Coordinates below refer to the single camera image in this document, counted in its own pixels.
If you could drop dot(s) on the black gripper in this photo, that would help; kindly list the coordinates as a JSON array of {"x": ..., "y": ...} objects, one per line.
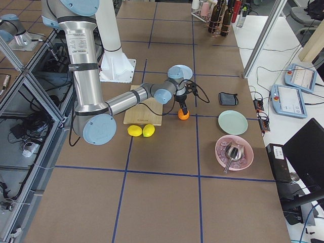
[{"x": 181, "y": 97}]

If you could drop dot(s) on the orange fruit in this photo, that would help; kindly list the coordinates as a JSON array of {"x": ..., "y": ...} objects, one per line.
[{"x": 183, "y": 116}]

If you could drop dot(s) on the light blue plate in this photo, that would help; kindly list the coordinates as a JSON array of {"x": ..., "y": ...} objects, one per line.
[{"x": 180, "y": 71}]

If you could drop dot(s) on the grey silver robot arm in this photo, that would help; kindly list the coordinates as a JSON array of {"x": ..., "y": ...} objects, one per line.
[{"x": 96, "y": 56}]

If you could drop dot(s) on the second grey robot arm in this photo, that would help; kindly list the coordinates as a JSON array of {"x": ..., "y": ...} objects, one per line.
[{"x": 15, "y": 35}]

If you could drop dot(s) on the light green plate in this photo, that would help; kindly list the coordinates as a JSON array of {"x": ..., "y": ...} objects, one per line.
[{"x": 233, "y": 122}]

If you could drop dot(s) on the upper yellow lemon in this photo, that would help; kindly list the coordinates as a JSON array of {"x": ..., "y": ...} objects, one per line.
[{"x": 148, "y": 130}]

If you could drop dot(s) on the yellow lemon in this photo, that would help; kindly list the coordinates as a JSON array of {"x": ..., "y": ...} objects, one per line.
[
  {"x": 134, "y": 130},
  {"x": 148, "y": 130}
]

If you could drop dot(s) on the folded grey cloth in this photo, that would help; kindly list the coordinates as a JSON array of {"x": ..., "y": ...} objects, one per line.
[{"x": 228, "y": 99}]

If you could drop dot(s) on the bamboo cutting board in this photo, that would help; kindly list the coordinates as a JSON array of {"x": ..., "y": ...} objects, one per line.
[{"x": 141, "y": 115}]

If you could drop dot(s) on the pink bowl with ice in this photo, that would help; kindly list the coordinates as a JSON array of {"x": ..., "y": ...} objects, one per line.
[{"x": 241, "y": 164}]

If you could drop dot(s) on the lower yellow lemon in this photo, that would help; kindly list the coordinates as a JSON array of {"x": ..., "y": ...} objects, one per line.
[{"x": 134, "y": 130}]

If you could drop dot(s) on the metal scoop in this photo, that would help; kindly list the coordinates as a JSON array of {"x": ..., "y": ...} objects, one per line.
[{"x": 233, "y": 152}]

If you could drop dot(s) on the dark wine bottle upper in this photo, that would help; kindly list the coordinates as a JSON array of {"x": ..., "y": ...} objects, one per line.
[{"x": 215, "y": 16}]

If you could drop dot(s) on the dark wine bottle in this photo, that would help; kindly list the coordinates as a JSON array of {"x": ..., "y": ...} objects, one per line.
[
  {"x": 215, "y": 16},
  {"x": 227, "y": 18}
]

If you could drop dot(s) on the dark wine bottle lower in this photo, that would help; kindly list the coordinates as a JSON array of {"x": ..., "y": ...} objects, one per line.
[{"x": 227, "y": 18}]

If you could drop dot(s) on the pink cup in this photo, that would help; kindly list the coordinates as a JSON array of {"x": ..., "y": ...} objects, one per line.
[{"x": 204, "y": 11}]

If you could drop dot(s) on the lower teach pendant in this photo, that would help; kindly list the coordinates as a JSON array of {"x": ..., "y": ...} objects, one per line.
[{"x": 288, "y": 101}]

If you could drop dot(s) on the teach pendant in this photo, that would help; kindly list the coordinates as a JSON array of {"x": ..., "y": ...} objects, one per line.
[
  {"x": 288, "y": 101},
  {"x": 301, "y": 77}
]

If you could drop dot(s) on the clear water bottle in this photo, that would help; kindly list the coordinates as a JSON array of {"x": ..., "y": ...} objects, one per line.
[{"x": 241, "y": 20}]

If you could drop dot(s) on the black computer box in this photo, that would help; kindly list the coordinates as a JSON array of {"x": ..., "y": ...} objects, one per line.
[{"x": 278, "y": 163}]

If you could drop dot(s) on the upper teach pendant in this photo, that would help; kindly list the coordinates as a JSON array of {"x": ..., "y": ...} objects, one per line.
[{"x": 301, "y": 77}]

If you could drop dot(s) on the red water bottle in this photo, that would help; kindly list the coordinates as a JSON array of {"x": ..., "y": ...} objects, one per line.
[{"x": 236, "y": 9}]

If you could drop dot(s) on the black computer monitor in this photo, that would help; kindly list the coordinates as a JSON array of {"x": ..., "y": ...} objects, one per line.
[{"x": 304, "y": 152}]

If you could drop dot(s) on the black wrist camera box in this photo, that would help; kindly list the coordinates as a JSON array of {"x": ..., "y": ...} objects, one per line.
[{"x": 191, "y": 88}]

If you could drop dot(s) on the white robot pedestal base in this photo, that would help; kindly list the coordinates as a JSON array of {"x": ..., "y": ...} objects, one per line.
[{"x": 115, "y": 66}]

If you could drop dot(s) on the copper wire bottle rack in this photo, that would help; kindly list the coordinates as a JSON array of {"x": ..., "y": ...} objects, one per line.
[{"x": 220, "y": 20}]

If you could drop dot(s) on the aluminium frame post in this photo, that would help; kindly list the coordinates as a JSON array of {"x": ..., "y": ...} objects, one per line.
[{"x": 268, "y": 26}]

